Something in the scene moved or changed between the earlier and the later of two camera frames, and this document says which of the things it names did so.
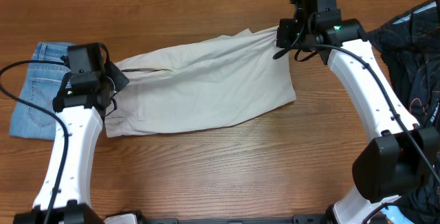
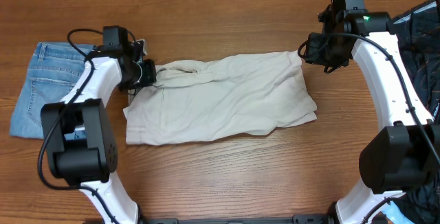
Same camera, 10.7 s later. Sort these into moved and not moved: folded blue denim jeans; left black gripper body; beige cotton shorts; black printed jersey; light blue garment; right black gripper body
Moved: right black gripper body; left black gripper body; beige cotton shorts
Not moved: folded blue denim jeans; light blue garment; black printed jersey
